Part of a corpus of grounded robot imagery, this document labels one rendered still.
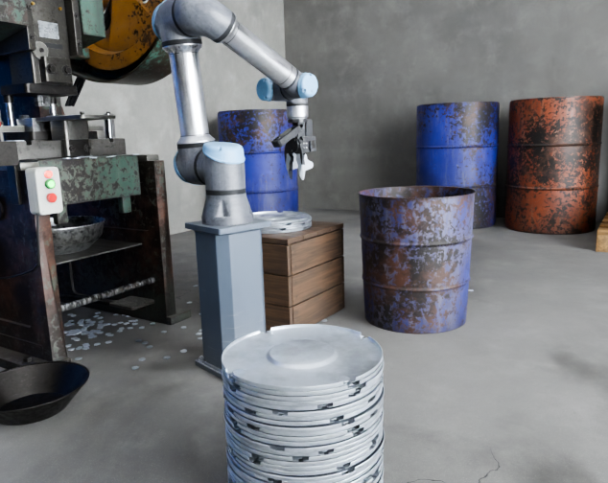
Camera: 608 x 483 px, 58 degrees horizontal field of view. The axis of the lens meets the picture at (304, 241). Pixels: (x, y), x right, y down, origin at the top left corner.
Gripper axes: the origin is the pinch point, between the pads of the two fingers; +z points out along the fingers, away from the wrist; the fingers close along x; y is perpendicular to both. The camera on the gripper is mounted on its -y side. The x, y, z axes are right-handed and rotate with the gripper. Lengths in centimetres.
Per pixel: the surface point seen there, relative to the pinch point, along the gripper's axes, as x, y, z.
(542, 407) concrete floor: -92, 7, 55
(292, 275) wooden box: -8.3, -9.0, 33.3
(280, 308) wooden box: -5.8, -12.8, 44.9
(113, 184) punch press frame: 34, -53, 0
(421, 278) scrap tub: -38, 24, 35
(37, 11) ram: 45, -69, -57
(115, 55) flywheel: 64, -37, -48
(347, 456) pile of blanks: -97, -63, 37
